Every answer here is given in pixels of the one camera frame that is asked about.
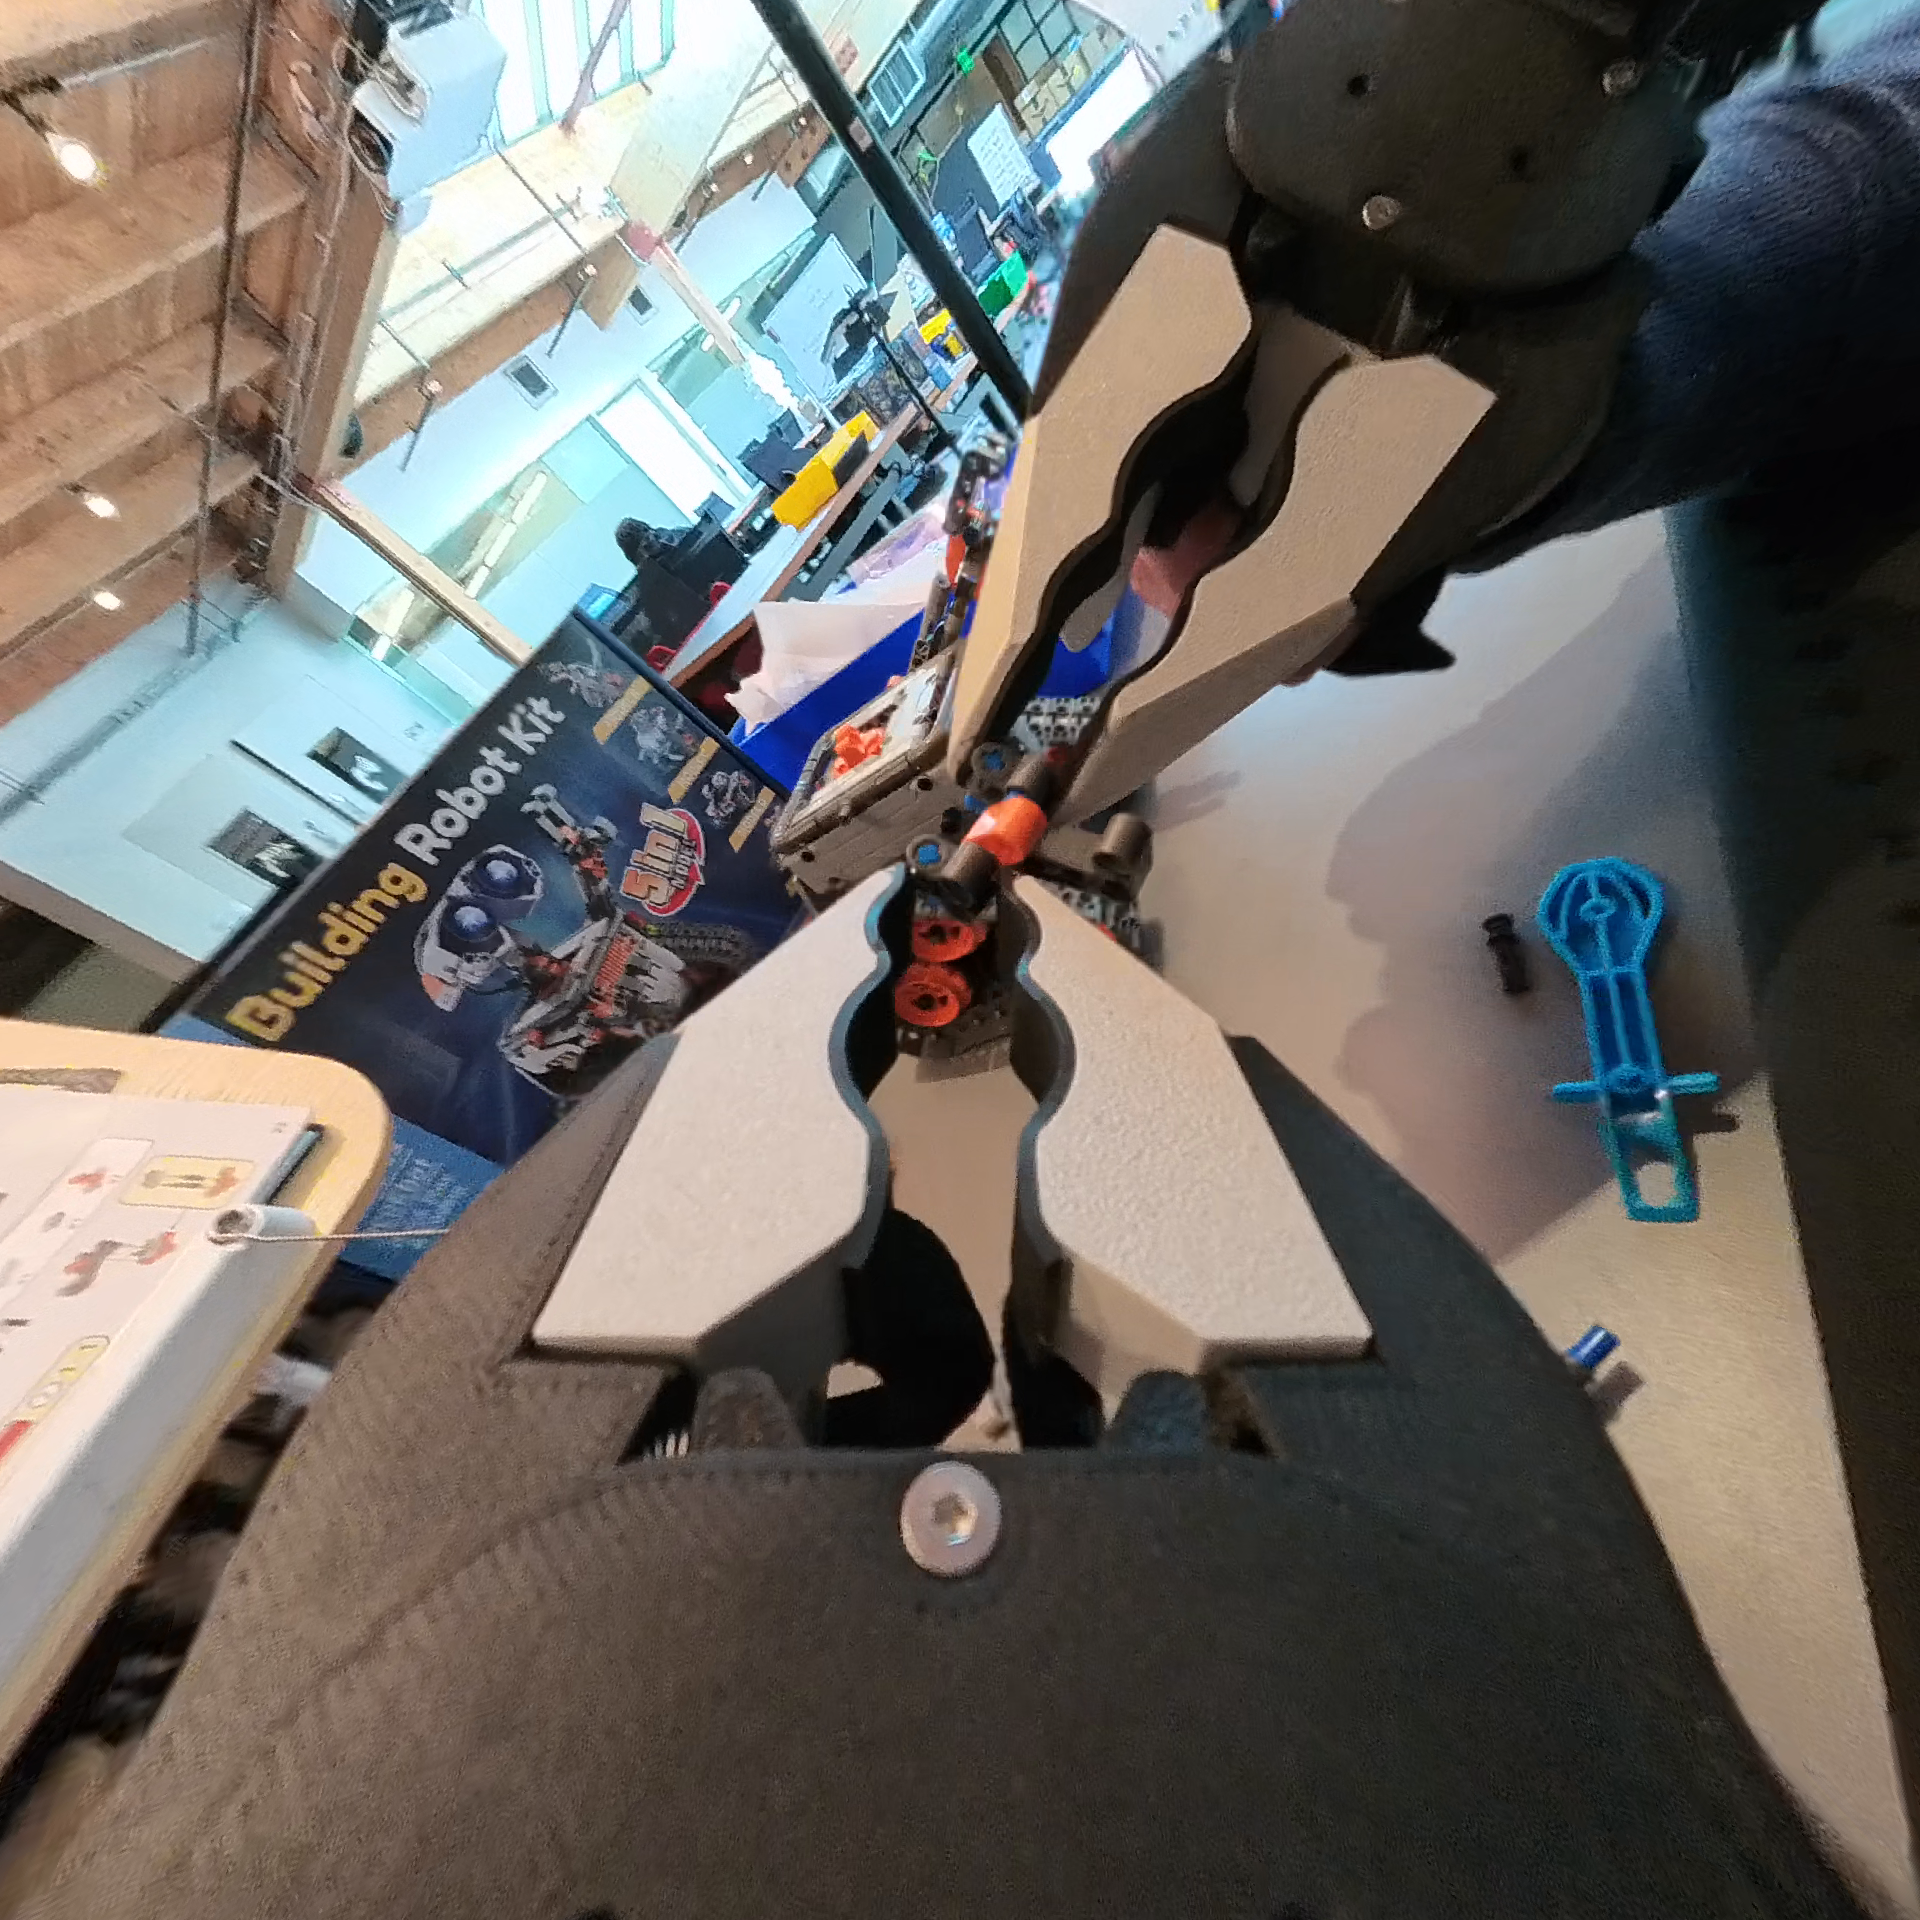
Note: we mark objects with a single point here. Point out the black dimpled pad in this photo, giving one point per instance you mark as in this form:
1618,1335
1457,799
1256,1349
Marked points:
1828,1050

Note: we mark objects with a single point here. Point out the blue storage bin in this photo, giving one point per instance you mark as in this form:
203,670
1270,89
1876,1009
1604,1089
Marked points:
1092,623

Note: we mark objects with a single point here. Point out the partly built toy robot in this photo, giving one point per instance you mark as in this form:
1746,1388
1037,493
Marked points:
868,781

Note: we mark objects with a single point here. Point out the blue robot kit box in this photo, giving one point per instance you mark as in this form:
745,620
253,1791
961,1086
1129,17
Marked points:
451,901

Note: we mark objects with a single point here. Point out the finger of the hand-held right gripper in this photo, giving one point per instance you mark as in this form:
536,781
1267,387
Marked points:
1096,389
1348,494

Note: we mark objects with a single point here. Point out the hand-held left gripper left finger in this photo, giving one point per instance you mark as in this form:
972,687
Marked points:
704,1185

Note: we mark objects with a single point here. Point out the instruction booklet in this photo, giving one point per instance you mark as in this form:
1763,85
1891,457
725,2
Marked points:
89,1245

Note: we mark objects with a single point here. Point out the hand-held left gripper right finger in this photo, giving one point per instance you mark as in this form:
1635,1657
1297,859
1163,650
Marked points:
1201,1185

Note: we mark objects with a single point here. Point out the light blue brick separator tool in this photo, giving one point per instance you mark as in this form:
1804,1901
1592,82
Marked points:
1628,1020

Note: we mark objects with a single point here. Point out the black long pin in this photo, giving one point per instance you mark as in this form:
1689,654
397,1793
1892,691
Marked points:
1504,954

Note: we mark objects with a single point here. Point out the person's right forearm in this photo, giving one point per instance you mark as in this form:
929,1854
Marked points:
1769,300

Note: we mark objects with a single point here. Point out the person's right hand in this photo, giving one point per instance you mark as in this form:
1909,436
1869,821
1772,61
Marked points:
1193,557

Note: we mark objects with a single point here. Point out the small dark grey connector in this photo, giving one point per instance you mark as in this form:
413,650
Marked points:
961,878

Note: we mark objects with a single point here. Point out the white book stand base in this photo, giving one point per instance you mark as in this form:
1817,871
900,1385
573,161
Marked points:
225,1276

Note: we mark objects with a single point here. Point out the yellow storage bin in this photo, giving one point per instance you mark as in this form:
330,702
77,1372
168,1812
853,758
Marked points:
819,481

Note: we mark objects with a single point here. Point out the black support pole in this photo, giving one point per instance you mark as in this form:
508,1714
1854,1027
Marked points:
900,212

